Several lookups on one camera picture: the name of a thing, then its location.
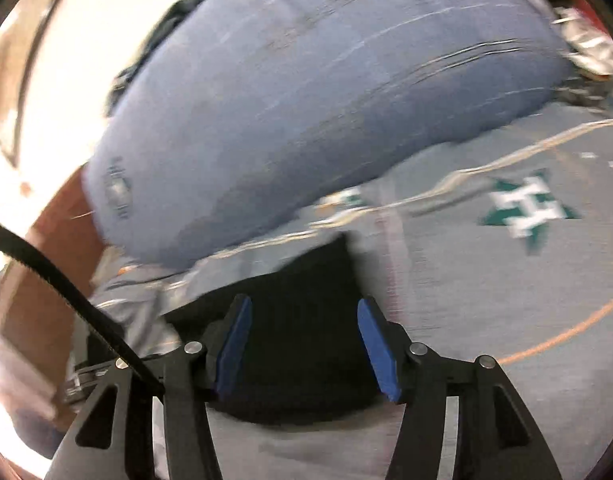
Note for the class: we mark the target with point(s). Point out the black pants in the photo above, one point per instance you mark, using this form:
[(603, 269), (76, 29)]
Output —
[(296, 310)]

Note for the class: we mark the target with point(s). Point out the pile of white plastic bags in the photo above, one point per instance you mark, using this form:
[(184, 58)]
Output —
[(591, 55)]

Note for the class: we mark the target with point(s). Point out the blue plaid pillow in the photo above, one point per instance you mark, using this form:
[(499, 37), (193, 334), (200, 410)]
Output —
[(311, 110)]

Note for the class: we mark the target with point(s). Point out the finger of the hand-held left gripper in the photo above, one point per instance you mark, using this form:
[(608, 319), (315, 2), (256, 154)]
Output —
[(89, 377)]

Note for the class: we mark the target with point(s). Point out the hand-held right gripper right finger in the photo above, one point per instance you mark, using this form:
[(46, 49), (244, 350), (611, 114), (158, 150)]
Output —
[(381, 355)]

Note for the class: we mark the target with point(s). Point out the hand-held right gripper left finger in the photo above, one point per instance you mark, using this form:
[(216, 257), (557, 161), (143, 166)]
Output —
[(234, 350)]

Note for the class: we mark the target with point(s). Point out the brown headboard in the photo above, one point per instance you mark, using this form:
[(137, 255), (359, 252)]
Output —
[(51, 260)]

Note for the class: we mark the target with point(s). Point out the grey star printed bed sheet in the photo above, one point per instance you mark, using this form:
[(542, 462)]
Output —
[(461, 285)]

